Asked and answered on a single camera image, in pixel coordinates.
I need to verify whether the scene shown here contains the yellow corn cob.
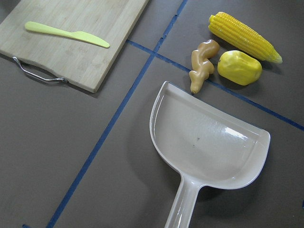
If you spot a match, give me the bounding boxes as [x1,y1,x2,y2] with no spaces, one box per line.
[208,12,283,64]

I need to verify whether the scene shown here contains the yellow-green plastic knife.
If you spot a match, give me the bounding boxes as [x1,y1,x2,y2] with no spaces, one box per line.
[24,21,110,48]

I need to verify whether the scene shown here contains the bamboo cutting board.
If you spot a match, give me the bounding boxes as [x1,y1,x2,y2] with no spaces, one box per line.
[0,0,147,93]

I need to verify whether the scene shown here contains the beige plastic dustpan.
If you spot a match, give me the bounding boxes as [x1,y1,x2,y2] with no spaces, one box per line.
[149,81,270,228]

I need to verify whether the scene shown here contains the yellow lemon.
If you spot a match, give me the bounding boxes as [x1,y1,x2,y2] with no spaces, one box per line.
[217,50,262,86]

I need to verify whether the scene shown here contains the tan ginger root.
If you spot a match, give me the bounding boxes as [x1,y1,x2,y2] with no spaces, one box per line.
[189,39,219,94]

